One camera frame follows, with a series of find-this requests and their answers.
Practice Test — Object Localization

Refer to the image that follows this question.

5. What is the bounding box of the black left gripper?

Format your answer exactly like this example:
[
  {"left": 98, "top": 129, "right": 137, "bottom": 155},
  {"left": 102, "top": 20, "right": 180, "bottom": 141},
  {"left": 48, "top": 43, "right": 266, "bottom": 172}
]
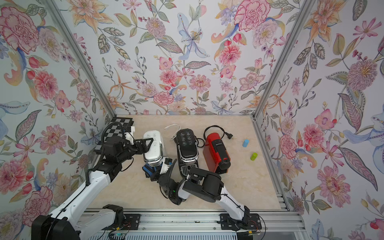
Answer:
[{"left": 116, "top": 137, "right": 154, "bottom": 164}]

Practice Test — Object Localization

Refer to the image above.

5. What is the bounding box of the blue microfiber cloth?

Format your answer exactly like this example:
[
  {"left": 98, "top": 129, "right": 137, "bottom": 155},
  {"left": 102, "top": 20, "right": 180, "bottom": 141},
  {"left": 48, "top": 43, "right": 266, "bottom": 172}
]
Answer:
[{"left": 142, "top": 164, "right": 158, "bottom": 179}]

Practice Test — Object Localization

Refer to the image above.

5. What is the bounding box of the white coffee machine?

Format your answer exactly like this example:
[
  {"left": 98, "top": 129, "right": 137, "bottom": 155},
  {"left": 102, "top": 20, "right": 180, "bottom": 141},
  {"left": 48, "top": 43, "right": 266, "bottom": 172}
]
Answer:
[{"left": 144, "top": 130, "right": 166, "bottom": 167}]

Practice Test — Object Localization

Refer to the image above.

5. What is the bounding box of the black coffee machine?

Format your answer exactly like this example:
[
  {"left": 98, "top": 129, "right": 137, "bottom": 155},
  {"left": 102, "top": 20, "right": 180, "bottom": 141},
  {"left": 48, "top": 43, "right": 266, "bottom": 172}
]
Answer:
[{"left": 175, "top": 129, "right": 199, "bottom": 178}]

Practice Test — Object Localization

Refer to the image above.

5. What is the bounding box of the red coffee machine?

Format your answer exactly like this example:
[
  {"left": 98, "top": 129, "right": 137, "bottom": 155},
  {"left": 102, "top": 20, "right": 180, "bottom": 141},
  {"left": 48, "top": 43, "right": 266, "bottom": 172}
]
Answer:
[{"left": 203, "top": 133, "right": 231, "bottom": 175}]

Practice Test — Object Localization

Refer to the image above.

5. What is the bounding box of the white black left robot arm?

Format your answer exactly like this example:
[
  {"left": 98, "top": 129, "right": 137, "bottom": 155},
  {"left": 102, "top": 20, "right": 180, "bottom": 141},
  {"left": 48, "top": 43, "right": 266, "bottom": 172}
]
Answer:
[{"left": 32, "top": 136, "right": 154, "bottom": 240}]

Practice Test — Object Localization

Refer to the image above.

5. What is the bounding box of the black white chessboard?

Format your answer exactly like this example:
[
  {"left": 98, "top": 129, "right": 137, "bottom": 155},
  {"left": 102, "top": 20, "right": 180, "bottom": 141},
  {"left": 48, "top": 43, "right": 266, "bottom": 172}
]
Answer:
[{"left": 94, "top": 117, "right": 134, "bottom": 155}]

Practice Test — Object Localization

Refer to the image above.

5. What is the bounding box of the blue cylinder block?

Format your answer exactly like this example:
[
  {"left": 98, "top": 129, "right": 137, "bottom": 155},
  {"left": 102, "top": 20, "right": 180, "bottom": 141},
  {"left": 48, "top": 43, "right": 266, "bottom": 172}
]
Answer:
[{"left": 242, "top": 140, "right": 250, "bottom": 148}]

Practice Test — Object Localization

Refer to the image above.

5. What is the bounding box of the green cylinder block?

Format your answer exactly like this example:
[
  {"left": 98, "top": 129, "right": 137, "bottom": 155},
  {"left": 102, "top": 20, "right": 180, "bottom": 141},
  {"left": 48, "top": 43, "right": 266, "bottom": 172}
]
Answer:
[{"left": 250, "top": 153, "right": 258, "bottom": 161}]

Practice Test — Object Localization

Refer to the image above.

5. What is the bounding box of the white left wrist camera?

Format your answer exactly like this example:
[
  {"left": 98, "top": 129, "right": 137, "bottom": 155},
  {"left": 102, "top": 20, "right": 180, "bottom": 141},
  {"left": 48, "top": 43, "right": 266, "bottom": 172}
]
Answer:
[{"left": 123, "top": 126, "right": 136, "bottom": 145}]

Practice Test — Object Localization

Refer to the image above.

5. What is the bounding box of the white power cable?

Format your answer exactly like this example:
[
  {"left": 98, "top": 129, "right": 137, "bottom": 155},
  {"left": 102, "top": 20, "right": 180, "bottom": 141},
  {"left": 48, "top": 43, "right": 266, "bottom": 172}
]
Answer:
[{"left": 164, "top": 123, "right": 181, "bottom": 141}]

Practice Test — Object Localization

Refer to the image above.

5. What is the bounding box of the black power cable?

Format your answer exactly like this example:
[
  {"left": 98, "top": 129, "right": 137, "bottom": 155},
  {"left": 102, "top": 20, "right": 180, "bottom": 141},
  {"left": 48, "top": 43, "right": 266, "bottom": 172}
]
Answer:
[{"left": 202, "top": 124, "right": 234, "bottom": 142}]

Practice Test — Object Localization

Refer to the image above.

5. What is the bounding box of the aluminium frame post left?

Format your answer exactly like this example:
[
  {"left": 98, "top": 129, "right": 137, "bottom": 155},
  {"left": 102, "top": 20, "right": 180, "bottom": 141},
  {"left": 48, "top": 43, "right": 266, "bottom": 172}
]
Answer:
[{"left": 42, "top": 0, "right": 117, "bottom": 117}]

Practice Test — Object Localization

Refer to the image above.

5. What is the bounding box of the aluminium frame post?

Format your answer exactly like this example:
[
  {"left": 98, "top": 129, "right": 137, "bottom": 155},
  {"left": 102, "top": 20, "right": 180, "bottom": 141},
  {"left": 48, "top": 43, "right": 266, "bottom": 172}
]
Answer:
[
  {"left": 42, "top": 0, "right": 117, "bottom": 117},
  {"left": 253, "top": 1, "right": 314, "bottom": 121}
]

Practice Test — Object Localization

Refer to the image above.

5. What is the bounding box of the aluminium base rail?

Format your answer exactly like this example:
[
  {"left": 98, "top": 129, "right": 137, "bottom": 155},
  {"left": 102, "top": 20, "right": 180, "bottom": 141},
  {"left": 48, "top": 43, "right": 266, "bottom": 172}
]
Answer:
[{"left": 89, "top": 211, "right": 309, "bottom": 240}]

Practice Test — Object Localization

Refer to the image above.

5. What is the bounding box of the aluminium frame post right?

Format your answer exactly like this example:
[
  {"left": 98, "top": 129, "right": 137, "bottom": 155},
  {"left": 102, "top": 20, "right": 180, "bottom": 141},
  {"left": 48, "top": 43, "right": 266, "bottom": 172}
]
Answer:
[{"left": 253, "top": 1, "right": 314, "bottom": 121}]

